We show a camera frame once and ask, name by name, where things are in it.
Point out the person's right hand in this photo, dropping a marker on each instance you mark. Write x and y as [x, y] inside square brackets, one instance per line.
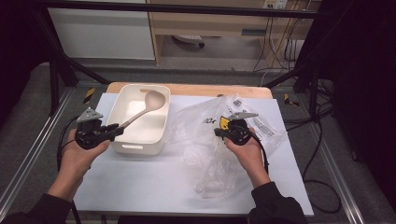
[247, 158]

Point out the aluminium rail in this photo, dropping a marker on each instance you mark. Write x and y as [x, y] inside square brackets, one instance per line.
[31, 149]
[336, 174]

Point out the wooden desk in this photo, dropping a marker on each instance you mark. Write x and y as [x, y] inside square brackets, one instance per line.
[218, 21]

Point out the white cabinet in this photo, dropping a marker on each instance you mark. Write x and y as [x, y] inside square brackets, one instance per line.
[102, 31]

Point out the person's left hand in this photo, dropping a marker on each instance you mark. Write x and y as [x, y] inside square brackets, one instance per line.
[77, 158]

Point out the white power strip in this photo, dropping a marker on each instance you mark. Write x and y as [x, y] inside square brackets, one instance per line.
[275, 3]

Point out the black frame leg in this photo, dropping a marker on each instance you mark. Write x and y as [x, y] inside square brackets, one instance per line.
[57, 62]
[308, 71]

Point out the beige soup ladle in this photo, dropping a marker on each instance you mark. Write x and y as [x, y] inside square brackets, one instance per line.
[154, 101]

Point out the office chair base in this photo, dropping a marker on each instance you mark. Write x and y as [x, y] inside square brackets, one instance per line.
[190, 39]

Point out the clear printed plastic bag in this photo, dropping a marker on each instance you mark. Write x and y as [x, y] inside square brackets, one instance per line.
[199, 137]

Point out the yellow black floor tape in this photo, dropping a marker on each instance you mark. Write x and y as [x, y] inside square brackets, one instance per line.
[289, 99]
[89, 95]

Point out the white plastic bin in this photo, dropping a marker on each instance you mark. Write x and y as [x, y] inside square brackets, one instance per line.
[140, 130]

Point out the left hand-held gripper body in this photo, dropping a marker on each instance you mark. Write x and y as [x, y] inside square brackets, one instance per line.
[90, 133]

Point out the black frame crossbar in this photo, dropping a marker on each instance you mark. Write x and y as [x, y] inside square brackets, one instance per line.
[186, 9]

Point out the white table board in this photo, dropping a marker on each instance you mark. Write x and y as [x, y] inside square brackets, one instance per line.
[130, 183]

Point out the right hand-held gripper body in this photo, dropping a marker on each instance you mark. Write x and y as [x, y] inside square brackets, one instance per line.
[238, 132]

